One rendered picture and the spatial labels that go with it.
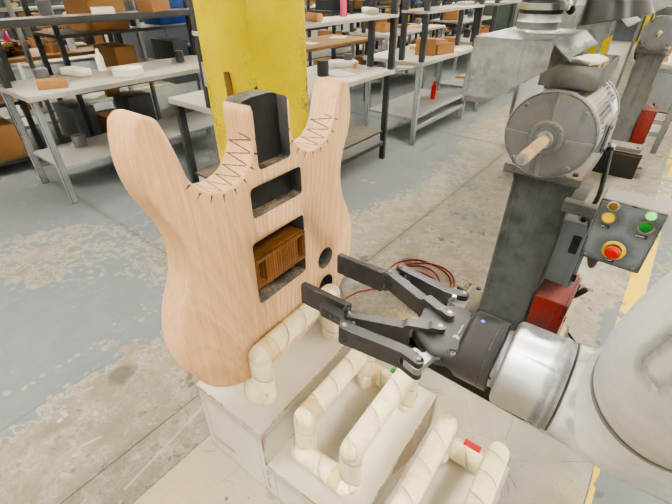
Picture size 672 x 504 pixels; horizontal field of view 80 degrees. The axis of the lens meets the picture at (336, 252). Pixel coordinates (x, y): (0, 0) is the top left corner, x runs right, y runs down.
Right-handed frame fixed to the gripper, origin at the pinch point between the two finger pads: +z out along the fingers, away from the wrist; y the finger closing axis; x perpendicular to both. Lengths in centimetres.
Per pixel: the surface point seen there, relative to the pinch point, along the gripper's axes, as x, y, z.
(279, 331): -10.5, -3.4, 8.2
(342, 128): 14.1, 15.1, 10.4
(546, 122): -2, 97, -4
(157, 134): 20.7, -13.2, 10.7
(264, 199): 8.2, 0.3, 12.4
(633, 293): -131, 233, -63
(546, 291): -69, 115, -20
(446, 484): -37.2, 5.2, -18.6
